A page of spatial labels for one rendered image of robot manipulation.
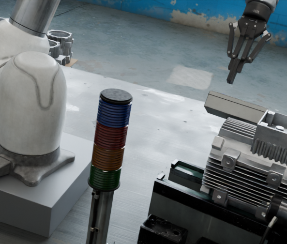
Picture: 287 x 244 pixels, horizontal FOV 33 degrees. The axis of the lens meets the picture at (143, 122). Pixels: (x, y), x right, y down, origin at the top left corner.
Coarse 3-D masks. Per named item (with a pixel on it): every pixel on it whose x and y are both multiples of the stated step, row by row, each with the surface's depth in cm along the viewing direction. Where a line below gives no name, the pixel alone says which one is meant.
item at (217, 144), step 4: (216, 136) 106; (216, 140) 106; (220, 140) 106; (224, 140) 107; (212, 144) 106; (216, 144) 106; (220, 144) 105; (216, 148) 106; (220, 148) 106; (204, 188) 111; (208, 188) 111; (204, 192) 111; (208, 192) 110
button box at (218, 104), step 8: (208, 96) 134; (216, 96) 133; (224, 96) 132; (208, 104) 133; (216, 104) 132; (224, 104) 132; (232, 104) 131; (240, 104) 130; (248, 104) 130; (208, 112) 138; (216, 112) 134; (224, 112) 131; (232, 112) 130; (240, 112) 130; (248, 112) 129; (256, 112) 129; (264, 112) 128; (240, 120) 132; (248, 120) 129; (256, 120) 128
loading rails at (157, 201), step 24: (192, 168) 127; (168, 192) 116; (192, 192) 117; (168, 216) 119; (192, 216) 115; (216, 216) 112; (240, 216) 109; (192, 240) 118; (216, 240) 114; (240, 240) 111
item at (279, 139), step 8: (264, 120) 109; (272, 120) 110; (280, 120) 110; (256, 128) 103; (264, 128) 102; (272, 128) 102; (280, 128) 105; (256, 136) 104; (264, 136) 103; (272, 136) 102; (280, 136) 101; (256, 144) 104; (264, 144) 104; (272, 144) 103; (280, 144) 102; (256, 152) 105; (264, 152) 104; (272, 152) 103; (280, 152) 102; (280, 160) 103
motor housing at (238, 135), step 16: (224, 128) 109; (240, 128) 108; (224, 144) 107; (240, 144) 107; (208, 160) 106; (240, 160) 104; (256, 160) 104; (272, 160) 104; (208, 176) 107; (224, 176) 106; (240, 176) 104; (256, 176) 103; (240, 192) 105; (256, 192) 104; (272, 192) 102; (240, 208) 111; (256, 208) 105
